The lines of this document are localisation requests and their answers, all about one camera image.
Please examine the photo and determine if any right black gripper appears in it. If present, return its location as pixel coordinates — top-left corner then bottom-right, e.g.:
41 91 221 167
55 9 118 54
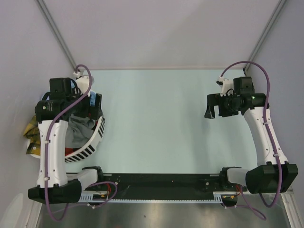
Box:
204 92 240 119

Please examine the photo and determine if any grey long sleeve shirt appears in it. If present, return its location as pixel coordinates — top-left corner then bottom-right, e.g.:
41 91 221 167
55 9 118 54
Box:
65 115 97 149

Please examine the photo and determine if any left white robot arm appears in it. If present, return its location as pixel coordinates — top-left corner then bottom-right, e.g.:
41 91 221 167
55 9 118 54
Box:
28 76 105 204

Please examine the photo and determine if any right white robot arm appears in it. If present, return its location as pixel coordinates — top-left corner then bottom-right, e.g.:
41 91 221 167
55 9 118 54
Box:
204 77 298 194

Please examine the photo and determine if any light blue shirt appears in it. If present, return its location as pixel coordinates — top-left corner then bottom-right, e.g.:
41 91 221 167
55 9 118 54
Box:
90 91 96 107

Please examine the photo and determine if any red black plaid shirt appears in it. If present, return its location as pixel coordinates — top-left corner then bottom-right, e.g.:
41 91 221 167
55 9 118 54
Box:
65 148 74 156

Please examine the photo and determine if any yellow plaid shirt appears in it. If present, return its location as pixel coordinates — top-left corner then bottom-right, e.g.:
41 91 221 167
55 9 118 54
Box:
23 115 40 156

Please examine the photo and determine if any white laundry basket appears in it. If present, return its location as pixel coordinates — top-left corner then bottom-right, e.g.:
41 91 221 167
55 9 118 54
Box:
28 95 106 163

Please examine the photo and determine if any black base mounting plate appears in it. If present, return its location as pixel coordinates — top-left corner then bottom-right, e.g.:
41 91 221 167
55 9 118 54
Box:
97 173 238 206

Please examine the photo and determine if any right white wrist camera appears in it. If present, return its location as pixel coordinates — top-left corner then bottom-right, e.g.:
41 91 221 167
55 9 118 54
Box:
216 76 234 97

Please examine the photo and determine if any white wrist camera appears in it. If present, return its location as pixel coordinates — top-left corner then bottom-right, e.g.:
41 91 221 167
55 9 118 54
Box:
216 76 234 97
72 72 94 95

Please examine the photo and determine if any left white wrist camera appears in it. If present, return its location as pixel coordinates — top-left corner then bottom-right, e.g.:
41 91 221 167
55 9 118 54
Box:
72 72 94 95

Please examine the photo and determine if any right aluminium frame post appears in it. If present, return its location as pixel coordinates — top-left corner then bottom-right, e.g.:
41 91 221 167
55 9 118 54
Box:
248 0 289 62

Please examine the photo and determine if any aluminium frame post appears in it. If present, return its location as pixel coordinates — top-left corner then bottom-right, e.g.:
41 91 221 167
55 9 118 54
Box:
248 0 289 62
35 0 76 70

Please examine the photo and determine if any white slotted cable duct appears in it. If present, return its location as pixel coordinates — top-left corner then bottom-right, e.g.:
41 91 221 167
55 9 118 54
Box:
78 192 223 204

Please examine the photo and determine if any left aluminium frame post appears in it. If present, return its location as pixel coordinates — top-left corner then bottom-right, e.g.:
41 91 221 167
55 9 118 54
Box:
35 0 76 70

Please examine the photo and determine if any aluminium front rail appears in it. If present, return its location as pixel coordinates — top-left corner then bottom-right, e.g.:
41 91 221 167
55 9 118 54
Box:
281 187 304 228

